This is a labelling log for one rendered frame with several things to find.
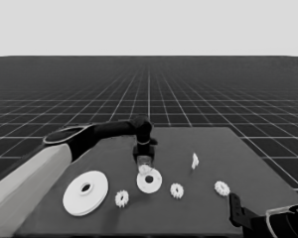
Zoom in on white toothed gear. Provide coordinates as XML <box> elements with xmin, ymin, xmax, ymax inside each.
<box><xmin>169</xmin><ymin>182</ymin><xmax>185</xmax><ymax>200</ymax></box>
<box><xmin>214</xmin><ymin>179</ymin><xmax>231</xmax><ymax>197</ymax></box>
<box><xmin>138</xmin><ymin>164</ymin><xmax>154</xmax><ymax>177</ymax></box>
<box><xmin>114</xmin><ymin>189</ymin><xmax>130</xmax><ymax>208</ymax></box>

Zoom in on large thick white disc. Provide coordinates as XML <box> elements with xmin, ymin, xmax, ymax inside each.
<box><xmin>62</xmin><ymin>170</ymin><xmax>109</xmax><ymax>217</ymax></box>

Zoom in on white round pinned carrier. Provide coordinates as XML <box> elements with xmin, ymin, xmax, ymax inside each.
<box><xmin>136</xmin><ymin>167</ymin><xmax>163</xmax><ymax>194</ymax></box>

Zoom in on small white T-shaped piece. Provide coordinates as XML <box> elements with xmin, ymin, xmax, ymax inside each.
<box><xmin>191</xmin><ymin>152</ymin><xmax>200</xmax><ymax>171</ymax></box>

